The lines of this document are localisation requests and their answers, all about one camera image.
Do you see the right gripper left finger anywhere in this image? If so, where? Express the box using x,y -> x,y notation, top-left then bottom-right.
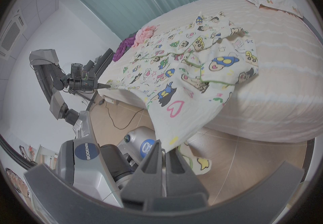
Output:
120,139 -> 166,208

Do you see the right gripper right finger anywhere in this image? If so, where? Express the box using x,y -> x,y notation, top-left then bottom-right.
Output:
165,151 -> 210,205

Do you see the white printed pyjama top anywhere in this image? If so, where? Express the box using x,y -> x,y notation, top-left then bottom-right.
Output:
97,11 -> 260,176

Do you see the bed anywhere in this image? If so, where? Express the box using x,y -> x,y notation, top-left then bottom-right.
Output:
98,0 -> 323,143

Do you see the purple satin garment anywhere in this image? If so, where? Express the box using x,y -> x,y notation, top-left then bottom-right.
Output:
112,36 -> 137,63

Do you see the pink garment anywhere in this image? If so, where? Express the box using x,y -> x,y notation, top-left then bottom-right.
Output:
133,24 -> 159,48

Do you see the ceiling air conditioner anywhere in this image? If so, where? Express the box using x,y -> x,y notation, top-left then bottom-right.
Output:
0,10 -> 28,60

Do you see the black cable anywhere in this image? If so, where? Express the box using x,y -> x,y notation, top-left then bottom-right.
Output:
104,103 -> 145,129

